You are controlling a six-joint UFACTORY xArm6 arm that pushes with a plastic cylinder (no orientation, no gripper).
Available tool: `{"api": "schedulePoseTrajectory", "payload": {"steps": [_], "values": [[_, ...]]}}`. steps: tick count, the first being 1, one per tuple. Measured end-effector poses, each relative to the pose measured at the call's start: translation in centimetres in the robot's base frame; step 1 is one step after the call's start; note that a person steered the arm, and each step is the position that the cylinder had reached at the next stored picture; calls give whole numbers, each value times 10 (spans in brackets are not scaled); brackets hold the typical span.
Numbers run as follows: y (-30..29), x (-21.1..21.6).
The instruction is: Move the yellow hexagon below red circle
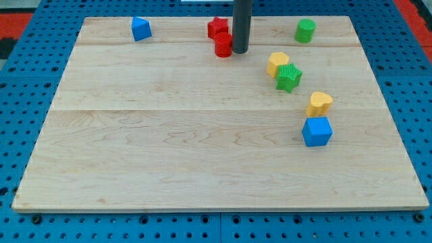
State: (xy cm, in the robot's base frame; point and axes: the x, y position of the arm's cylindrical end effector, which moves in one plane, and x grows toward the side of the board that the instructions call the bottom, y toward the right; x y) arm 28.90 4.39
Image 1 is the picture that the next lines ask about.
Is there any red star block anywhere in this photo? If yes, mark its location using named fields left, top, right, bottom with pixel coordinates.
left=207, top=17, right=229, bottom=39

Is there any green star block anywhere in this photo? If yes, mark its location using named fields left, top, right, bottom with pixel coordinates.
left=275, top=63, right=302, bottom=93

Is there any yellow hexagon block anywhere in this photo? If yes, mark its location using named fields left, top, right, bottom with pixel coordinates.
left=267, top=52, right=290, bottom=78

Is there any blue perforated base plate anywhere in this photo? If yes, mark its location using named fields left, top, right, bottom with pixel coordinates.
left=1, top=1, right=431, bottom=242

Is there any green cylinder block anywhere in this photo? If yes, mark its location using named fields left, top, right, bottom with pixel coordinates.
left=294, top=18, right=316, bottom=43

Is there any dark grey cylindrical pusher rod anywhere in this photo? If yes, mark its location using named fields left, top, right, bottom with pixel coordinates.
left=232, top=0, right=252, bottom=54

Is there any red cylinder block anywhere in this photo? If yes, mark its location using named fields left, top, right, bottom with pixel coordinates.
left=214, top=32, right=232, bottom=57

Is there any yellow heart block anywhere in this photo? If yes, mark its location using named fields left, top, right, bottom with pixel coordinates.
left=306, top=92, right=333, bottom=117

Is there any blue cube block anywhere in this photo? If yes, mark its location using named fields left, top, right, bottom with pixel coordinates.
left=302, top=117, right=333, bottom=146

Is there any blue triangular prism block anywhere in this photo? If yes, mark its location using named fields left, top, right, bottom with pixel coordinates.
left=131, top=17, right=153, bottom=42

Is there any light wooden board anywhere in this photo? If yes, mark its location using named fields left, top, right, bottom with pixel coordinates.
left=12, top=16, right=429, bottom=213

